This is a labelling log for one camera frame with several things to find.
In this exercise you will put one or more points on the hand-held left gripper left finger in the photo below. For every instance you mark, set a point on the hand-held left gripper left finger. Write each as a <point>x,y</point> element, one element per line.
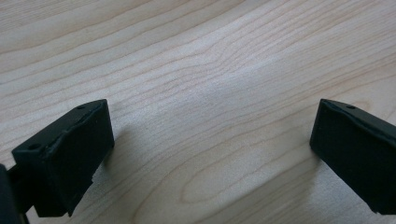
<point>67,155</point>

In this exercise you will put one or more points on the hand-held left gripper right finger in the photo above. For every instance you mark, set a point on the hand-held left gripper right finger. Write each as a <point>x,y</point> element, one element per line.
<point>355,149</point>

